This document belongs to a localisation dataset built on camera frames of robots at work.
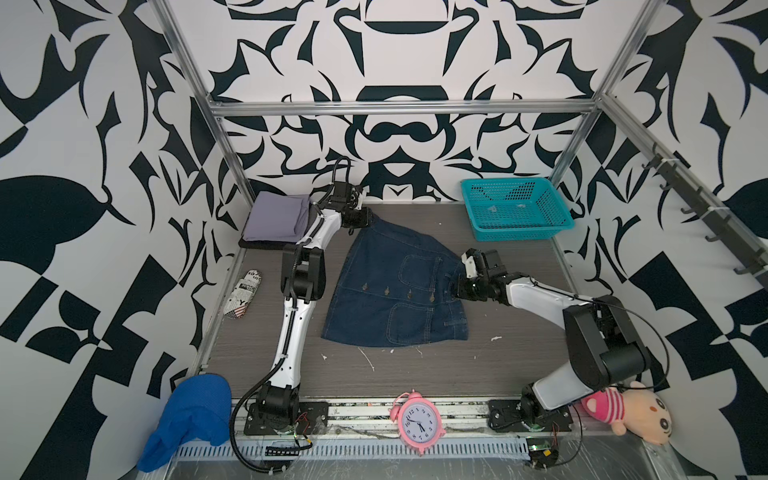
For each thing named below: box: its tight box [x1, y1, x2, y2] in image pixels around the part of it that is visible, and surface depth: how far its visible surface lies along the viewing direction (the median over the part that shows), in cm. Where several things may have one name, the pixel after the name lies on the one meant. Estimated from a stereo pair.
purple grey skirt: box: [242, 191, 310, 243], surface depth 111 cm
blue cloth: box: [137, 373, 232, 472], surface depth 72 cm
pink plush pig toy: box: [580, 381, 672, 446], surface depth 71 cm
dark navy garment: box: [322, 214, 469, 347], surface depth 96 cm
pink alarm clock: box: [388, 389, 446, 456], surface depth 73 cm
